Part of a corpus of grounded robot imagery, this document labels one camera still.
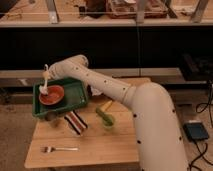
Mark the red bowl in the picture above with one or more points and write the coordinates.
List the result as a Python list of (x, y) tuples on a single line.
[(51, 95)]

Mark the white dish brush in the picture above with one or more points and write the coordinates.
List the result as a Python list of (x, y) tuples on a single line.
[(44, 83)]

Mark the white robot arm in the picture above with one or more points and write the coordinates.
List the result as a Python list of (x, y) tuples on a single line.
[(158, 135)]

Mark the white crumpled cloth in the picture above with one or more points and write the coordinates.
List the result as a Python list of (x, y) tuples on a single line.
[(95, 92)]

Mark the green plastic tray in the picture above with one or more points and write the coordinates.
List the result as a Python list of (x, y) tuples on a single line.
[(75, 97)]

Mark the green cup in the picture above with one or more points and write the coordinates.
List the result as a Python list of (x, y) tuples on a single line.
[(108, 122)]

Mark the wooden table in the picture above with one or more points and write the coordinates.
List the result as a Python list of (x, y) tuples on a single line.
[(97, 146)]

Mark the striped folded cloth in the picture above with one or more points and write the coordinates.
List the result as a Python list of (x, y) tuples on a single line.
[(75, 122)]

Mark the dark metal cup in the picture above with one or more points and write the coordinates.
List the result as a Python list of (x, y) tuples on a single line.
[(50, 116)]

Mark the silver fork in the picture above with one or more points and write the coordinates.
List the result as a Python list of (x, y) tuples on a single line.
[(49, 149)]

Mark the black foot pedal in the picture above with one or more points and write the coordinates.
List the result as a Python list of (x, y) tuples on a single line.
[(195, 131)]

